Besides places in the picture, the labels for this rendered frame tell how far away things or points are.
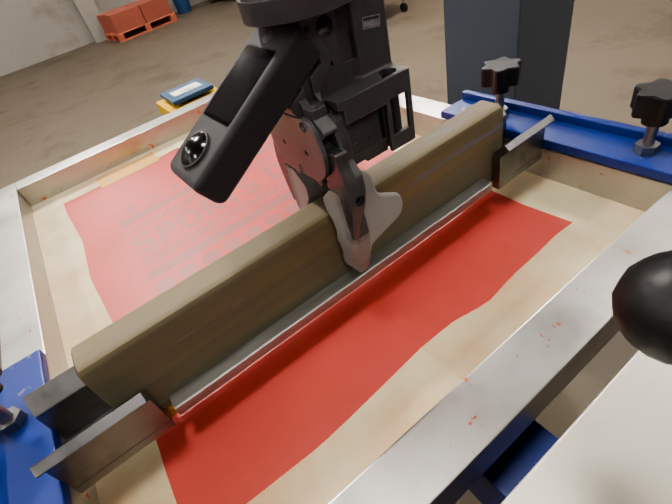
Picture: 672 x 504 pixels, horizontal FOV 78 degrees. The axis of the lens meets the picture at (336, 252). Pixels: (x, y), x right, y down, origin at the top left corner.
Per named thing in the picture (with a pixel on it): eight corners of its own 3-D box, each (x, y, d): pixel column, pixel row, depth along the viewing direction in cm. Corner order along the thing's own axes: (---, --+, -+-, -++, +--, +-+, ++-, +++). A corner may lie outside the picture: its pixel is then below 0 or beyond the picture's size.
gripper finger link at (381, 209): (424, 252, 35) (399, 152, 31) (372, 291, 33) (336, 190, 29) (400, 242, 38) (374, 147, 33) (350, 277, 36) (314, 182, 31)
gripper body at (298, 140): (419, 147, 31) (402, -44, 24) (328, 202, 28) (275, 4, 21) (356, 124, 37) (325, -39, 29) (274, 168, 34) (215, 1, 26)
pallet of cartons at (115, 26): (164, 18, 813) (154, -6, 786) (179, 20, 755) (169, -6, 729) (106, 40, 772) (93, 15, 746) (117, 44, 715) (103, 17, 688)
